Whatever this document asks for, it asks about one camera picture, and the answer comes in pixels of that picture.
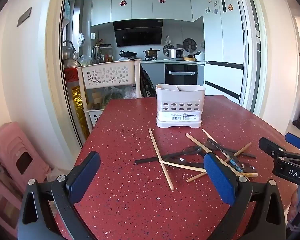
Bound crumpled clear plastic bag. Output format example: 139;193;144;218
125;85;140;99

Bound bag of green vegetables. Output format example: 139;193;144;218
97;86;127;110

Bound white plastic utensil holder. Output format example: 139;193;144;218
156;83;206;129

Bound black wok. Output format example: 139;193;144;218
119;50;138;58

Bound gold foil package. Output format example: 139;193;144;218
71;86;89;138

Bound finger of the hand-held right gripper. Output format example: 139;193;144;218
259;137;300;167
284;132;300;153

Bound white refrigerator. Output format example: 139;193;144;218
199;0;245;104

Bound large metal pot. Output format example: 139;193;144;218
62;47;77;60

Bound spice rack with bottles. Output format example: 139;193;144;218
91;44;114;64

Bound metal stockpot with lid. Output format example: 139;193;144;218
143;47;160;57

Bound person's right hand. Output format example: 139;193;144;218
286;187;300;230

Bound silver rice cooker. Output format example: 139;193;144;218
167;49;185;60

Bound black range hood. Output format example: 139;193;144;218
113;19;164;47

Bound pink plastic stool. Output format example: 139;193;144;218
0;177;23;238
0;122;52;188

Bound patterned wooden chopstick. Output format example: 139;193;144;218
185;133;258;178

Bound black patterned bag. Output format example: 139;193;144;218
139;66;157;98

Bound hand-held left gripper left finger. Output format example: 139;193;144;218
17;151;102;240

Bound black handled cutlery piece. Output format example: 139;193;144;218
205;137;257;159

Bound black built-in oven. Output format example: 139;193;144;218
164;64;198;86

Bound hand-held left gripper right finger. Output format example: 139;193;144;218
203;152;287;240

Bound round black hanging rack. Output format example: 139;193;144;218
182;38;197;51

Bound white flower-cutout storage cart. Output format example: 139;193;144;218
77;59;142;133

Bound dark metal spoon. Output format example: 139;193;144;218
164;156;206;168
134;145;203;165

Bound grey wall plate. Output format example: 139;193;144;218
17;7;32;27

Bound black kitchen faucet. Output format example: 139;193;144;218
62;40;76;53

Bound grey handled cutlery piece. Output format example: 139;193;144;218
204;140;256;174

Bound white upper kitchen cabinets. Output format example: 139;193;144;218
91;0;204;27

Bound red plastic basket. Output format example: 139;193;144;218
64;67;78;82

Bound round metal lid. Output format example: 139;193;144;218
63;59;80;68

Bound blue white packet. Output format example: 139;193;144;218
64;0;72;20

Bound small cardboard box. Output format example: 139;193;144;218
86;91;103;110

